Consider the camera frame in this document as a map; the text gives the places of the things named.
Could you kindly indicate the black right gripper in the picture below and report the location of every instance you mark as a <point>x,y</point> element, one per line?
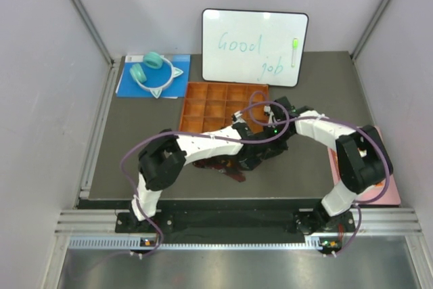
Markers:
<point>283,147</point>

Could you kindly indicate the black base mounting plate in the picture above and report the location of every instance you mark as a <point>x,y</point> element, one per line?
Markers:
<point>293,215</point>

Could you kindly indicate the white dry-erase board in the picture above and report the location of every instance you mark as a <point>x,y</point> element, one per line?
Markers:
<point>243,46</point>

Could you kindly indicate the orange treehouse book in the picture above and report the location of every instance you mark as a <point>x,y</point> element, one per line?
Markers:
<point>333,158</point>

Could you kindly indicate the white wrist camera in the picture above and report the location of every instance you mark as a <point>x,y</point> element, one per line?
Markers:
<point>237,117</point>
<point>267,110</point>

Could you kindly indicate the grey slotted cable duct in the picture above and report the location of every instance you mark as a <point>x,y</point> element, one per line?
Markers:
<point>141,244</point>

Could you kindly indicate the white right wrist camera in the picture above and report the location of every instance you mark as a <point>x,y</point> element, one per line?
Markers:
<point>267,110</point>

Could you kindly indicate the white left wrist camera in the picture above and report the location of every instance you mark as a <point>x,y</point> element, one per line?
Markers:
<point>237,117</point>

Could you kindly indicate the teal cat-ear headphones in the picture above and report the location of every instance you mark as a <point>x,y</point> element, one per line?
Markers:
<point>153,75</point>

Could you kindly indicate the red patterned necktie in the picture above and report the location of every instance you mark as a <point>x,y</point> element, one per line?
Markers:
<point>226,167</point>

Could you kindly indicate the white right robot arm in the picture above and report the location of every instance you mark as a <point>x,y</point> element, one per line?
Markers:
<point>318,127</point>

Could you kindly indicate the green whiteboard marker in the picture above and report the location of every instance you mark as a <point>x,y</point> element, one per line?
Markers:
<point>294,52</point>

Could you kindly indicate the orange wooden compartment tray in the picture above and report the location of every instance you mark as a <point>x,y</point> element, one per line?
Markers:
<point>209,106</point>

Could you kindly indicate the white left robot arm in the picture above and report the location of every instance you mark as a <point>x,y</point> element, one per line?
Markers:
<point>166,154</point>

